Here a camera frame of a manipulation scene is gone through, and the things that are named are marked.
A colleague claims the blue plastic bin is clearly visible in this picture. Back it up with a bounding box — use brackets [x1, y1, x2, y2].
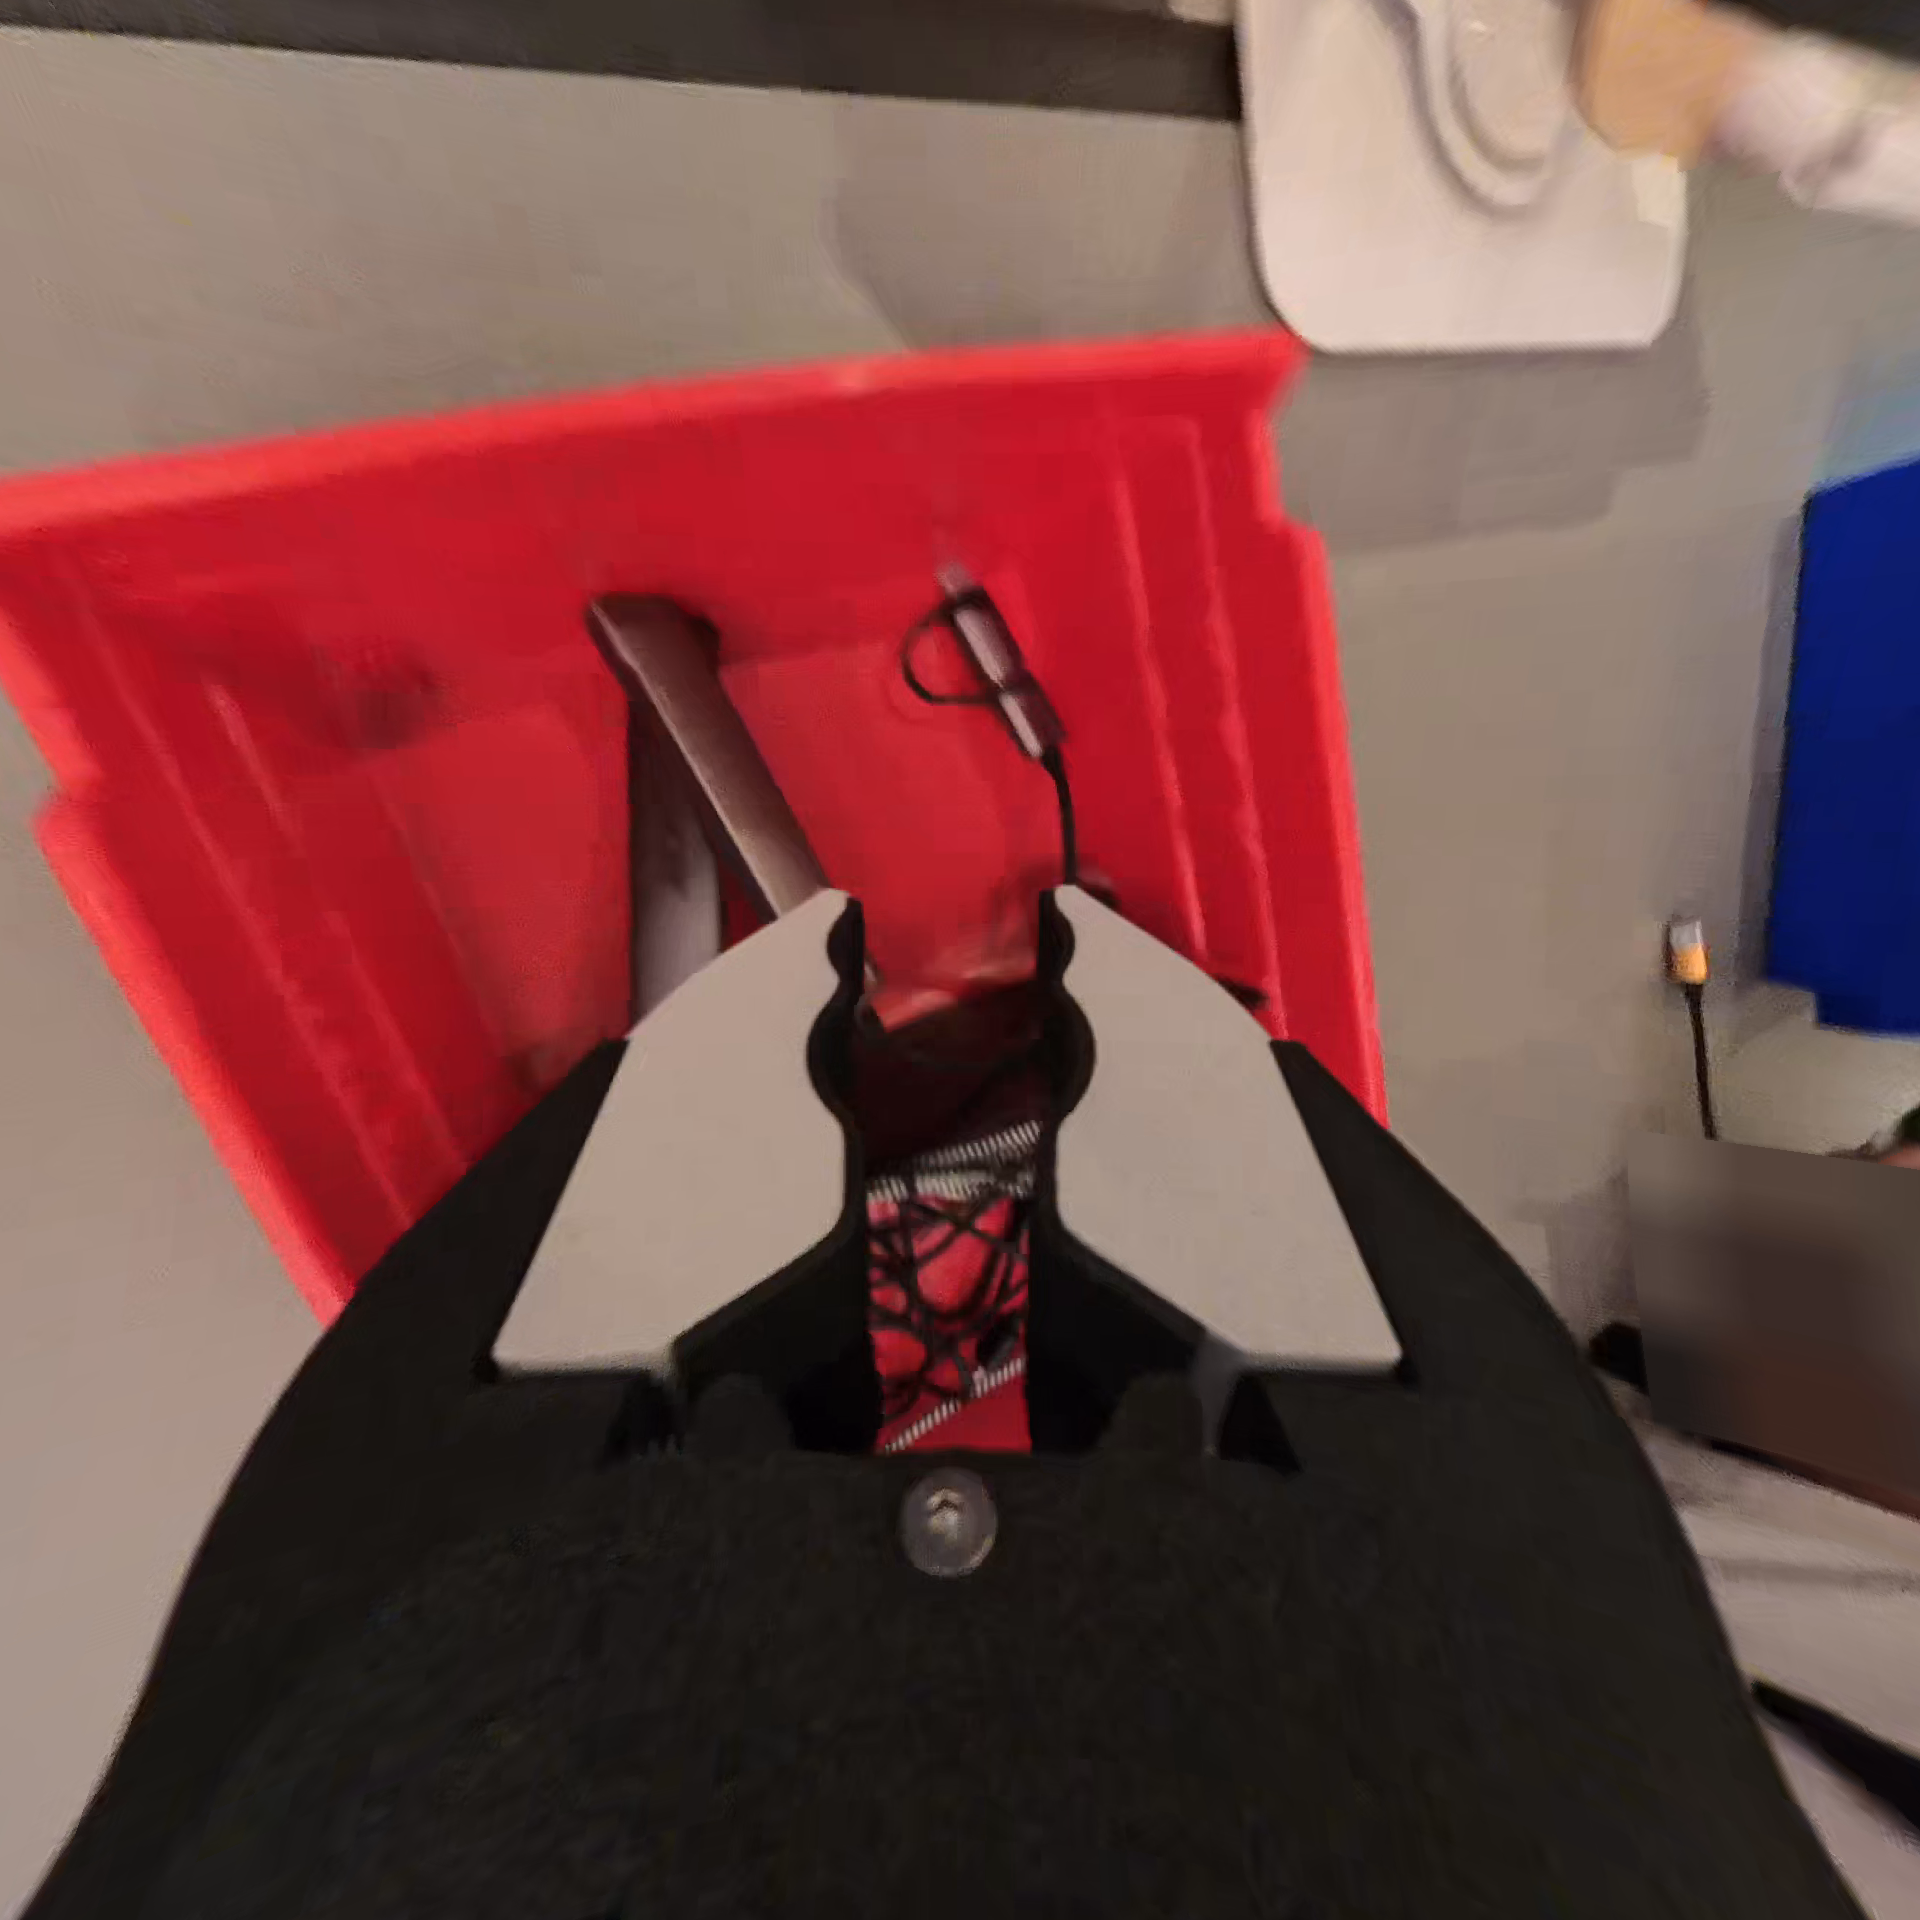
[1762, 451, 1920, 1039]

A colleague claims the dark desk cable flap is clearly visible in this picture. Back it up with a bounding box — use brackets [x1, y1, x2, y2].
[0, 0, 1248, 120]

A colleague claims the white folding stand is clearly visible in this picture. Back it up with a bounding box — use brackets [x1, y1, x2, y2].
[1236, 0, 1691, 357]

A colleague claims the red plastic bin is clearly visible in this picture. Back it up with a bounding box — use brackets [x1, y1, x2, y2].
[0, 331, 1391, 1328]

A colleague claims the person's white shirt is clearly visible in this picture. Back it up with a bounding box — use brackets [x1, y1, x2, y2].
[1637, 1425, 1920, 1837]

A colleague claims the grey hub with cable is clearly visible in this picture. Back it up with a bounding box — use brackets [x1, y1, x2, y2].
[590, 593, 831, 917]

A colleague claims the braided grey cable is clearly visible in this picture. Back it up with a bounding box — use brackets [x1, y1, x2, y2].
[863, 1118, 1052, 1456]

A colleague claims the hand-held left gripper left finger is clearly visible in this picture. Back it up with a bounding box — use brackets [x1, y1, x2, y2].
[490, 892, 874, 1417]

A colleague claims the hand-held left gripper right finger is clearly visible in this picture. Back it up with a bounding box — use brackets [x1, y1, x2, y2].
[1036, 887, 1405, 1425]

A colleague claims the grey desk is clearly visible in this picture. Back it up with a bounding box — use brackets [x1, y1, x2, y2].
[0, 31, 1920, 1920]

